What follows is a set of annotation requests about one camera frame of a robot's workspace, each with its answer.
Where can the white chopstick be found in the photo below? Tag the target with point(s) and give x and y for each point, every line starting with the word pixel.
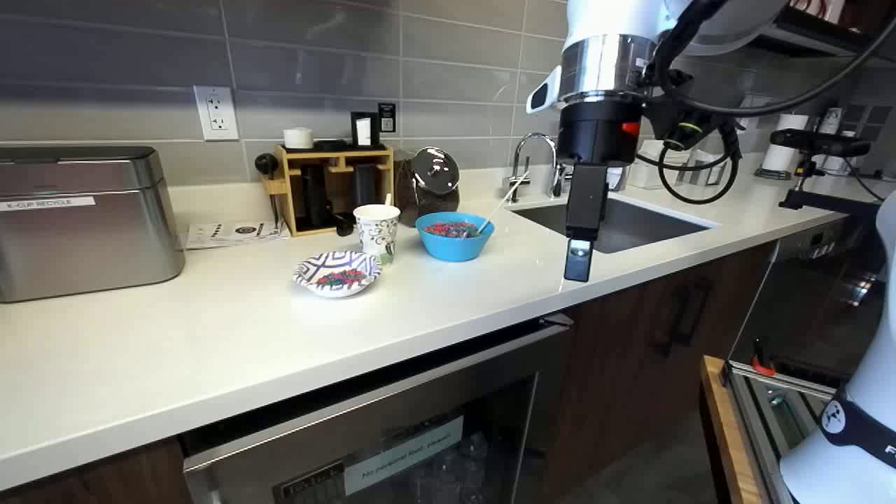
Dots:
pixel 509 193

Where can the patterned paper cup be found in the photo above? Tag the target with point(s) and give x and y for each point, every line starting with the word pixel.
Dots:
pixel 375 229

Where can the blue bowl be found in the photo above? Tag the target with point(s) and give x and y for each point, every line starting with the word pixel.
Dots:
pixel 453 249

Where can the stainless steel bread box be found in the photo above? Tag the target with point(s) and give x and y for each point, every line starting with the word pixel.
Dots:
pixel 85 225

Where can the black canister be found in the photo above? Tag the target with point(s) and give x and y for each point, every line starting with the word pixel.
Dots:
pixel 368 186

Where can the wooden cart edge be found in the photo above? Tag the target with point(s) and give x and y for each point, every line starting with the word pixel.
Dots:
pixel 723 438

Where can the patterned ceramic bowl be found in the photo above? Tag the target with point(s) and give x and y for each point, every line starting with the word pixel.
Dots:
pixel 336 272

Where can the steel sink basin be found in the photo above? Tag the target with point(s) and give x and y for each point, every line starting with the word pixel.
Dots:
pixel 645 225

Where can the under-counter glass door appliance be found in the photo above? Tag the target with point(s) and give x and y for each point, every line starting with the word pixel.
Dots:
pixel 373 438

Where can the dark jar with metal lid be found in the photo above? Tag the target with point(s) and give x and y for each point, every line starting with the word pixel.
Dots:
pixel 435 183

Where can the dark oven front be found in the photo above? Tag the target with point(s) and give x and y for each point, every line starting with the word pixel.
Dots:
pixel 820 298

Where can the wooden countertop organizer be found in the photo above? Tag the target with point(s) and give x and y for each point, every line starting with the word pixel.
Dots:
pixel 284 186

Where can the paper sheet with print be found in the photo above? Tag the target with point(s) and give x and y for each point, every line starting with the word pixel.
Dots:
pixel 232 233

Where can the small white cup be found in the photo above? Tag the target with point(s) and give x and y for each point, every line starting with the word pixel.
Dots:
pixel 296 138

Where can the dark wood cabinet doors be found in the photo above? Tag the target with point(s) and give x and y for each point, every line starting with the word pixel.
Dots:
pixel 632 373

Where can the black picture frame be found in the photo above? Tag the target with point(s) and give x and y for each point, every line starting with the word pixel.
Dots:
pixel 365 131

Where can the white wall outlet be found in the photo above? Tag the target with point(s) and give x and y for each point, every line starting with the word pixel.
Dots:
pixel 217 113

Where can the small black wall plate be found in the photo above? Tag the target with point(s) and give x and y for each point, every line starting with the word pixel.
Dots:
pixel 386 117

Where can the colourful beads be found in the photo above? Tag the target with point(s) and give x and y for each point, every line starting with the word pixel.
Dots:
pixel 450 229

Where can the black round knob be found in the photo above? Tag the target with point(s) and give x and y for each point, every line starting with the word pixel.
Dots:
pixel 266 163

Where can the white paper towel roll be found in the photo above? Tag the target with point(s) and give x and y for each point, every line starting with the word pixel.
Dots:
pixel 781 144

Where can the chrome faucet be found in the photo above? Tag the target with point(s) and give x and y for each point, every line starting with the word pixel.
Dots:
pixel 534 142

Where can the white stick in cup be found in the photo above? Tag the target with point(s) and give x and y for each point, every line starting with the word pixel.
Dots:
pixel 386 201

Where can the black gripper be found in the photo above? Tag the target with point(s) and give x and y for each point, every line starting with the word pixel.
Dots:
pixel 596 131

